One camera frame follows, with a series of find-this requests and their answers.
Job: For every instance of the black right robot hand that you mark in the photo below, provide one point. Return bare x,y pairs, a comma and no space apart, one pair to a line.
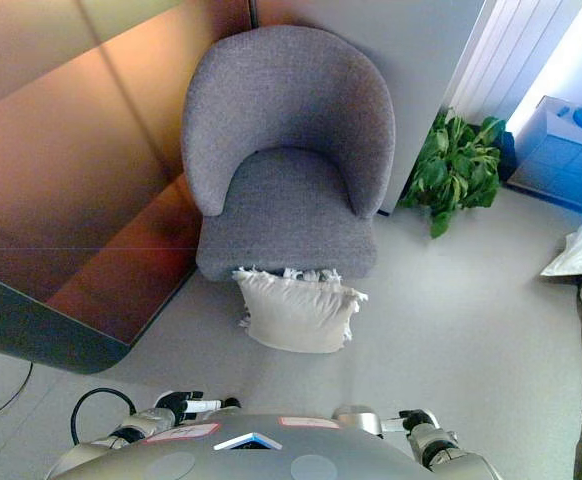
421,419

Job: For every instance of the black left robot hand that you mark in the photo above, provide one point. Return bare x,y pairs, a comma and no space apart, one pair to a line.
178,402

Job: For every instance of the white fringed throw pillow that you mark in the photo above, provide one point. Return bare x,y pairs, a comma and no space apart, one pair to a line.
291,312

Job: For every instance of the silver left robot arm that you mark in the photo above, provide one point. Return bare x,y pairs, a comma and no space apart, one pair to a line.
121,435

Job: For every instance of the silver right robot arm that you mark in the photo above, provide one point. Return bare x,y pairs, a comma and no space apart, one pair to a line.
446,450

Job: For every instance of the grey robot torso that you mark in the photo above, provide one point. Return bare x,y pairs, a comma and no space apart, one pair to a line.
251,457

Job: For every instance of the green leafy potted plant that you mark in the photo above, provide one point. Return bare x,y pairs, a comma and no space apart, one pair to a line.
453,167

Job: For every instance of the brown wooden cabinet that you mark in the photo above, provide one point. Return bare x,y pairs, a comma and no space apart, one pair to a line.
71,165

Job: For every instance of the black plant pot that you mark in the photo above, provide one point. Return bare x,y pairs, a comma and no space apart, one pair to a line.
508,152

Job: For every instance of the pale low storage cabinet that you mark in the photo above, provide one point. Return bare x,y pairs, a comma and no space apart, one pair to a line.
561,165

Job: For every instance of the grey fabric armchair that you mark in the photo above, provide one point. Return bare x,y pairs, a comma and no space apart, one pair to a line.
291,120

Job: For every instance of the white pleated curtain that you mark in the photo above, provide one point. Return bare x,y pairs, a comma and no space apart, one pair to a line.
501,55

